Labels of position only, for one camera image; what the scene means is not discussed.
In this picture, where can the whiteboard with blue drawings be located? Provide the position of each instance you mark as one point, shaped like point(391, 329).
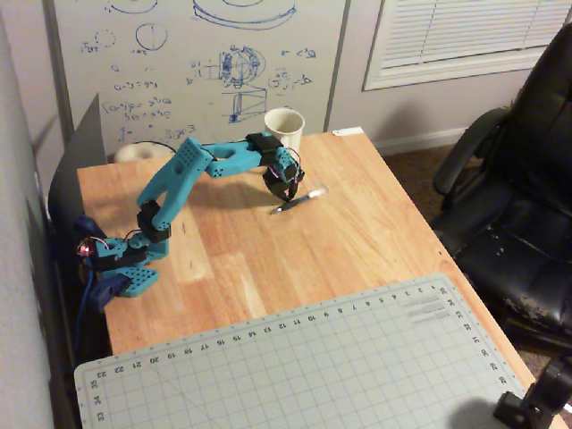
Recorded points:
point(196, 67)

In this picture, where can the black leather office chair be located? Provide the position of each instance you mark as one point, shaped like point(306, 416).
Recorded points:
point(527, 187)

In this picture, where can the small white flat piece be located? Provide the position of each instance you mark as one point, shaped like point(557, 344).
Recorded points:
point(348, 131)

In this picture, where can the white window blinds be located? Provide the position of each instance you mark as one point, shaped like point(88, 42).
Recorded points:
point(465, 36)

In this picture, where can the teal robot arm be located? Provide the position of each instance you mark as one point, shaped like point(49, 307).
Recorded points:
point(179, 172)

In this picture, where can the grey gridded cutting mat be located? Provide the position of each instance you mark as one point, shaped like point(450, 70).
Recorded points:
point(295, 366)

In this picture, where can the cream ceramic mug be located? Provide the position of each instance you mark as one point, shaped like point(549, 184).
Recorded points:
point(286, 125)

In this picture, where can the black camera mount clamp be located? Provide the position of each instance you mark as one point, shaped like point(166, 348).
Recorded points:
point(536, 397)

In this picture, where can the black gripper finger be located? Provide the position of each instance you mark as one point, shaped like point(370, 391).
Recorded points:
point(292, 190)
point(275, 187)

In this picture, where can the blue table clamp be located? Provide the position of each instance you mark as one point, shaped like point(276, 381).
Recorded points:
point(102, 292)

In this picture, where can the dark blue pen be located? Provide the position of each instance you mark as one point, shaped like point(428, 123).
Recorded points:
point(300, 199)

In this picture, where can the dark grey flat panel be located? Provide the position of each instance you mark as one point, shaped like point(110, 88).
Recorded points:
point(76, 165)

